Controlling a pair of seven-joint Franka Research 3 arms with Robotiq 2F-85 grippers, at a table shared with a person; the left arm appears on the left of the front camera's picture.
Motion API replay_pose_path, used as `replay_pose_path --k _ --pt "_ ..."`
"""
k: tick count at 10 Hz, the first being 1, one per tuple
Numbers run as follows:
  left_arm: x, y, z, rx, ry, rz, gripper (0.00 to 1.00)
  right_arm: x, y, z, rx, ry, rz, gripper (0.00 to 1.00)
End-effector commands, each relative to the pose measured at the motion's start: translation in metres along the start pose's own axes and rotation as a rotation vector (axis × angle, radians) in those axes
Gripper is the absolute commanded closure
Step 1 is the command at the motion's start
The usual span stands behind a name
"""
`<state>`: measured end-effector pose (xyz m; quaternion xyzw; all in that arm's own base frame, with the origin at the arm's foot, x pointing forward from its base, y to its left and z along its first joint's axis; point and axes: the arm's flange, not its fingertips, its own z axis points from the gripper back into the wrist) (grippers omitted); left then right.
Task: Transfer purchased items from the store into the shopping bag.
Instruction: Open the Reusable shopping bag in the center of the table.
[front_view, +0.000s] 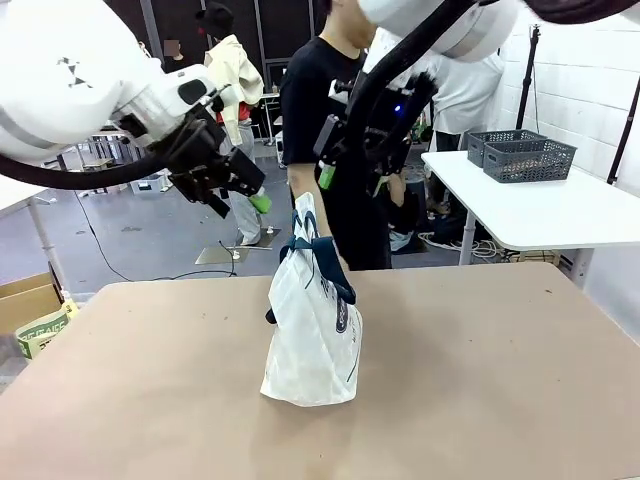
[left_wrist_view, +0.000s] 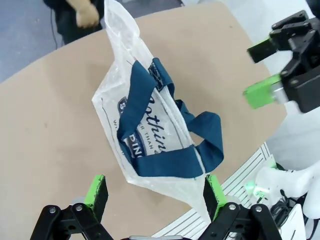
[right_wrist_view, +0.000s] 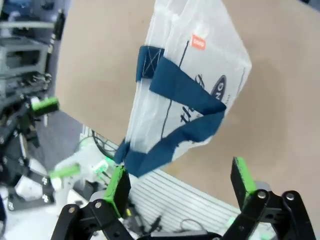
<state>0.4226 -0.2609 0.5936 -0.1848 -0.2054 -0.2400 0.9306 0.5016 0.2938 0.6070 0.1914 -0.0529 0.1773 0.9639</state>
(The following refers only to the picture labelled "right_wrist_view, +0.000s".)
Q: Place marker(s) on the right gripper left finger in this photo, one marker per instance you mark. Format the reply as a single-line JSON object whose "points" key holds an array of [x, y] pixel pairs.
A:
{"points": [[120, 192]]}

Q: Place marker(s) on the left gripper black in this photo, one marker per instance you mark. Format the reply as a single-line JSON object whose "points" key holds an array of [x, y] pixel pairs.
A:
{"points": [[10, 150]]}

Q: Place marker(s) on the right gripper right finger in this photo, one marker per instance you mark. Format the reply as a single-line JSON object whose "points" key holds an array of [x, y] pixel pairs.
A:
{"points": [[241, 185]]}

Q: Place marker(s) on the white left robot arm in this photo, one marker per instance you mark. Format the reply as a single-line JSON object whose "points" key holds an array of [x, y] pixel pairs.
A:
{"points": [[85, 160]]}

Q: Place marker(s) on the grey equipment rack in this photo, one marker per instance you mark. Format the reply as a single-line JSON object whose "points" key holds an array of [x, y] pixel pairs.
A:
{"points": [[22, 55]]}

